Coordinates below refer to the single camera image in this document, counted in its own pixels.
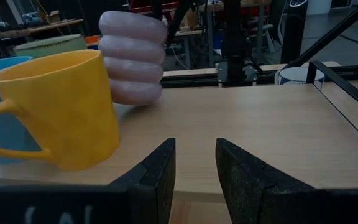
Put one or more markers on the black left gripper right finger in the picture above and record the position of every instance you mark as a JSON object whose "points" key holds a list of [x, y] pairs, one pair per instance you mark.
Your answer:
{"points": [[291, 205]]}

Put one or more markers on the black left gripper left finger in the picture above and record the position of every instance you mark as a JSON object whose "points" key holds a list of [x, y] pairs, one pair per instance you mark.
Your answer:
{"points": [[73, 205]]}

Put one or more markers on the yellow mug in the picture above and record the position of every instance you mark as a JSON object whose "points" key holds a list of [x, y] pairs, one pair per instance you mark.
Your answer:
{"points": [[67, 109]]}

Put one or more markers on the white blue patterned mug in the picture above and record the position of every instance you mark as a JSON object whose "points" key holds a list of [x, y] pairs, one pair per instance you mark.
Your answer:
{"points": [[294, 76]]}

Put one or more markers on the ribbed purple mug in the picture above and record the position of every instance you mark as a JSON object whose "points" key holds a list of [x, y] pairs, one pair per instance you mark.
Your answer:
{"points": [[132, 59]]}

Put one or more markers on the black cylinder tower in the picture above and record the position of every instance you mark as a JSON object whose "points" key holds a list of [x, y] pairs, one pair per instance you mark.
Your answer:
{"points": [[294, 31]]}

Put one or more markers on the wooden workbench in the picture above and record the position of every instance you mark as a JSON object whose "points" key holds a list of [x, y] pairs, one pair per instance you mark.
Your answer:
{"points": [[42, 28]]}

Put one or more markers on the black aluminium table frame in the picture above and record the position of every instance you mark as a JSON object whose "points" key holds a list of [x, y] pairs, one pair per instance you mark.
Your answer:
{"points": [[191, 81]]}

